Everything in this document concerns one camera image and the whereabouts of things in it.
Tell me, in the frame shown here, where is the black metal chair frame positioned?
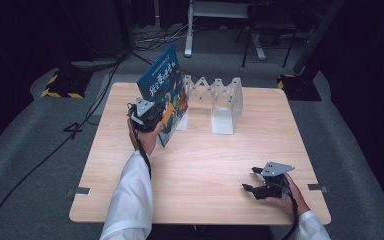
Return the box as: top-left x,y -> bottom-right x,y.
234,3 -> 298,69

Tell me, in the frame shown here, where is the grey tape strip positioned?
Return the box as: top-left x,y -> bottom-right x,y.
65,186 -> 91,197
306,182 -> 328,195

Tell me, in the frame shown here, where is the person's right hand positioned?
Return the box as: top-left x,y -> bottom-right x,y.
264,172 -> 311,216

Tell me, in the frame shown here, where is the grey slanted metal pole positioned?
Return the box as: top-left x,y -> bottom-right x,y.
292,0 -> 348,75

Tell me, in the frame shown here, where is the long black floor cable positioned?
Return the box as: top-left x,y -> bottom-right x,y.
0,54 -> 126,240

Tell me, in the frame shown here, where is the white metal desk frame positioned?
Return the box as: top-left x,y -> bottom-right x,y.
183,0 -> 268,61

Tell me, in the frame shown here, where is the right hand-held gripper black cable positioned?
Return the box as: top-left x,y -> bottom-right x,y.
279,188 -> 300,240

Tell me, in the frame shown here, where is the blue cartoon picture book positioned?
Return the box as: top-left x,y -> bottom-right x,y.
136,42 -> 190,148

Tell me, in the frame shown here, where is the hand-held gripper black cable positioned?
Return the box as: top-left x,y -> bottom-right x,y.
128,118 -> 153,181
279,188 -> 300,240

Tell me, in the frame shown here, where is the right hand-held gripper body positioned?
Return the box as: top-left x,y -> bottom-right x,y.
259,161 -> 296,201

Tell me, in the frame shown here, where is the person's left hand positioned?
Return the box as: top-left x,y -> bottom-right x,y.
127,119 -> 164,157

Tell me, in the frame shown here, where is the person's dark clothing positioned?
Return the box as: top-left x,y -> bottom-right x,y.
146,224 -> 274,240

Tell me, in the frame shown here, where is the clear expandable book stand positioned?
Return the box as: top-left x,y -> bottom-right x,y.
174,74 -> 244,136

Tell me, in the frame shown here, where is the black yellow striped stand base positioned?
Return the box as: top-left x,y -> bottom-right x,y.
40,68 -> 94,100
276,73 -> 323,102

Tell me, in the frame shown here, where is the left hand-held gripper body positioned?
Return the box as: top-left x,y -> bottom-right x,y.
126,96 -> 165,133

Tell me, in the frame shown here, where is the bundle of floor cables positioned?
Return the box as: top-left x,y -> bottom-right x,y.
131,21 -> 196,53

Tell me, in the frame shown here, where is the left hand-held gripper black cable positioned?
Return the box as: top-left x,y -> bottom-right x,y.
128,118 -> 153,181

